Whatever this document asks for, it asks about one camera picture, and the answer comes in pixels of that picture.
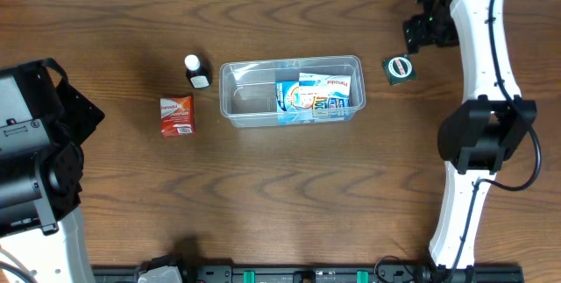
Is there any white Panadol box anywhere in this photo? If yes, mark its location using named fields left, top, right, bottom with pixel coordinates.
left=299, top=73, right=352, bottom=99

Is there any blue Cool Fever box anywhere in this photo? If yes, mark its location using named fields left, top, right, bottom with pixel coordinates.
left=275, top=81, right=350, bottom=125

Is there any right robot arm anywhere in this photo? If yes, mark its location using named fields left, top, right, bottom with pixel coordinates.
left=403, top=0, right=542, bottom=272

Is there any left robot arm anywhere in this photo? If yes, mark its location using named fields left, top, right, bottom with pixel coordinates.
left=1, top=58, right=104, bottom=282

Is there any clear plastic container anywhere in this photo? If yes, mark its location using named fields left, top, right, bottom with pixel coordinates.
left=220, top=55, right=366, bottom=128

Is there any dark medicine bottle white cap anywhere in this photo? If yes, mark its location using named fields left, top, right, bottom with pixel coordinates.
left=184, top=54, right=212, bottom=89

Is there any red Panadol box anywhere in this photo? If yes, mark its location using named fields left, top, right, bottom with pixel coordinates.
left=160, top=96, right=195, bottom=137

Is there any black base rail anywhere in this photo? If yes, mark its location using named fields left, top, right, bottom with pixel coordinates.
left=93, top=255, right=525, bottom=283

